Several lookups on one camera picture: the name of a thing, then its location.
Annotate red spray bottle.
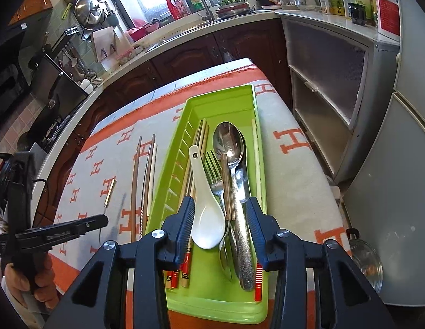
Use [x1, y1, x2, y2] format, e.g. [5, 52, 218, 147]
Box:
[164, 0, 184, 20]

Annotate black glass stove cover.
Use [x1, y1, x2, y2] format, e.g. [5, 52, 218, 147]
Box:
[29, 53, 90, 118]

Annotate steel kitchen faucet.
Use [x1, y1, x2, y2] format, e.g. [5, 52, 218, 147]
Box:
[178, 0, 216, 23]

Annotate hanging steel pots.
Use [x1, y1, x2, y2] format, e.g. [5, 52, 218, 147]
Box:
[62, 0, 114, 30]

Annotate black cable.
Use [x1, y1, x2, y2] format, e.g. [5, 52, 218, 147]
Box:
[0, 152, 50, 220]

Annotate stack of dishes with greens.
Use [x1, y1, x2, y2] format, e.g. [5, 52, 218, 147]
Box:
[216, 0, 255, 19]

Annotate orange and grey printed blanket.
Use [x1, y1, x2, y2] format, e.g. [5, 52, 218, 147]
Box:
[44, 65, 352, 329]

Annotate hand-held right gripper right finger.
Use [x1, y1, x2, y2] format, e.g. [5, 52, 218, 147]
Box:
[245, 196, 396, 329]

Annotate brown wooden kitchen cabinets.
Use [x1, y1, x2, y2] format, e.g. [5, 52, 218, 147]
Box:
[34, 17, 293, 213]

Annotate green plastic tray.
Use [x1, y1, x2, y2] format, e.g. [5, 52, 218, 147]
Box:
[144, 84, 269, 324]

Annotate grey metal cupboard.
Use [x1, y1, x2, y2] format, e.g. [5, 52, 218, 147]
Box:
[281, 17, 375, 183]

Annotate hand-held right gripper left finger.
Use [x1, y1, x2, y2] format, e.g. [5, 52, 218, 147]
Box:
[43, 195, 196, 329]

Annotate red plastic basin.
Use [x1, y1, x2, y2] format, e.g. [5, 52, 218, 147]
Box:
[127, 27, 149, 42]

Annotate yellow-green canister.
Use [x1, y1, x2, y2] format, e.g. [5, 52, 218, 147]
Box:
[321, 0, 345, 16]

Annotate red label package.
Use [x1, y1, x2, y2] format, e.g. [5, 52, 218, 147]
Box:
[375, 0, 401, 41]

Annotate glass pot lid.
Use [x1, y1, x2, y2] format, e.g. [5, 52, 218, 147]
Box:
[346, 229, 384, 293]

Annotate short golden stick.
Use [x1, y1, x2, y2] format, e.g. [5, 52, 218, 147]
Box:
[104, 177, 116, 208]

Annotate steel sink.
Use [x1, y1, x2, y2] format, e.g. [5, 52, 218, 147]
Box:
[144, 21, 220, 53]

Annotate white ceramic spoon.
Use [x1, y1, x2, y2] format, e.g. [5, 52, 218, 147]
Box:
[188, 145, 227, 250]

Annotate person's left hand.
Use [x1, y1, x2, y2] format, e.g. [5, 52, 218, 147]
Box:
[3, 252, 59, 313]

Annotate wooden cutting board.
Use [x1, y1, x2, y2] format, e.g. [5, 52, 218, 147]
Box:
[91, 25, 134, 64]

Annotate dark glass jar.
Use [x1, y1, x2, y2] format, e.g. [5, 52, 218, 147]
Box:
[347, 3, 367, 26]

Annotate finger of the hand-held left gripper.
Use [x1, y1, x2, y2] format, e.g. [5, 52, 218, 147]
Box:
[70, 214, 109, 237]

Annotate large long steel spoon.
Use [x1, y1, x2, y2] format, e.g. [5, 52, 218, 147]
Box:
[212, 121, 257, 292]

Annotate steel fork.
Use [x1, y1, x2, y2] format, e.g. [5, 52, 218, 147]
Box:
[202, 151, 233, 279]

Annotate cream chopstick red striped end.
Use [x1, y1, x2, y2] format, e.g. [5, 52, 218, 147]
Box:
[251, 119, 263, 303]

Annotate chopstick pair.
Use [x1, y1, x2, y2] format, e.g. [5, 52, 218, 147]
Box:
[140, 143, 158, 239]

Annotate grey refrigerator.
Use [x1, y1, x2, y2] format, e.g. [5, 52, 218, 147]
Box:
[336, 0, 425, 306]

